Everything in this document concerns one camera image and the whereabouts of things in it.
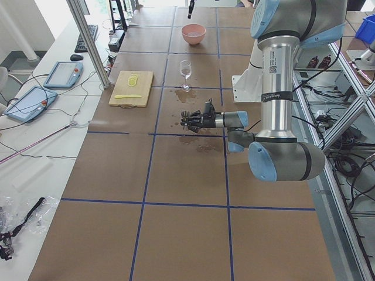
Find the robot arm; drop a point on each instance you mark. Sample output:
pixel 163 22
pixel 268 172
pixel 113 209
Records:
pixel 280 27

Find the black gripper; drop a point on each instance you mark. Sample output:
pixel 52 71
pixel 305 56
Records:
pixel 208 121

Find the clear plastic bag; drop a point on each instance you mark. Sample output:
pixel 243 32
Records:
pixel 31 215

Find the yellow plastic knife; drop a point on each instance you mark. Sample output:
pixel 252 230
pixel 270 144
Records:
pixel 127 96

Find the clear wine glass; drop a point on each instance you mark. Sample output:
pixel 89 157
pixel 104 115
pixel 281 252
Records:
pixel 185 71

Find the pink metal rod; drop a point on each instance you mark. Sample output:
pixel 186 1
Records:
pixel 35 143

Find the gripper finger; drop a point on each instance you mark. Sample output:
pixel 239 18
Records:
pixel 191 8

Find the black computer mouse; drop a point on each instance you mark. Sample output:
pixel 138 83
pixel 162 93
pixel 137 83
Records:
pixel 76 57

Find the teach pendant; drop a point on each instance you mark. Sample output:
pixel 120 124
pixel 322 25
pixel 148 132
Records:
pixel 64 75
pixel 31 104

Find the steel cocktail jigger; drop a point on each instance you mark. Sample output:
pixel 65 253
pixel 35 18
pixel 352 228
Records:
pixel 185 119

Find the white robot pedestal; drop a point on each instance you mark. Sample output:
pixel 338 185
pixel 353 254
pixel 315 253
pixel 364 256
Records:
pixel 248 87

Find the clear ice cubes pile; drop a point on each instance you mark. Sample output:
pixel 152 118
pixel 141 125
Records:
pixel 193 34

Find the near teach pendant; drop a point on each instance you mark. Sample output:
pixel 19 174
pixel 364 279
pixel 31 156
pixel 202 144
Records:
pixel 31 104

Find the bamboo cutting board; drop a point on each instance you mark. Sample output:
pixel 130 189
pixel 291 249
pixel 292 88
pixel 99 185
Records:
pixel 143 88

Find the far teach pendant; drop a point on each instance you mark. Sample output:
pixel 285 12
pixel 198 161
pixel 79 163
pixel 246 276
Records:
pixel 64 75

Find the pink bowl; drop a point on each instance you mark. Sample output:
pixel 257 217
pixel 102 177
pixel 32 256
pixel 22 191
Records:
pixel 191 27

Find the lemon slices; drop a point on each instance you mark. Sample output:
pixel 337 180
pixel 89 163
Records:
pixel 132 80

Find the aluminium frame post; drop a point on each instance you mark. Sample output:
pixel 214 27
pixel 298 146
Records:
pixel 79 18

